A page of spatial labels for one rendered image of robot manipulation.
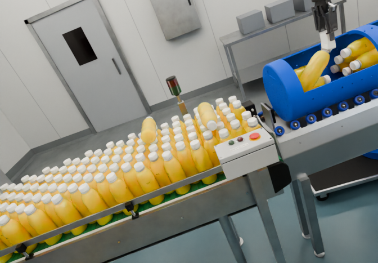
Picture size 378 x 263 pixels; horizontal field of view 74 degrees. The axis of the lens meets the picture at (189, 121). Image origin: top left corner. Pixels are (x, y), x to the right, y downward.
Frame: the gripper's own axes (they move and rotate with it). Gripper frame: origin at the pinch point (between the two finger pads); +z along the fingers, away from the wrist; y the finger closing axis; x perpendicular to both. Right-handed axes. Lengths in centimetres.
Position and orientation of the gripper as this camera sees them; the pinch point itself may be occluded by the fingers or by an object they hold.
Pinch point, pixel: (327, 40)
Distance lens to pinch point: 123.9
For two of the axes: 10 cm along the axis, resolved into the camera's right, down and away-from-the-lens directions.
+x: -9.3, 3.6, 0.4
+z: 3.5, 8.4, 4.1
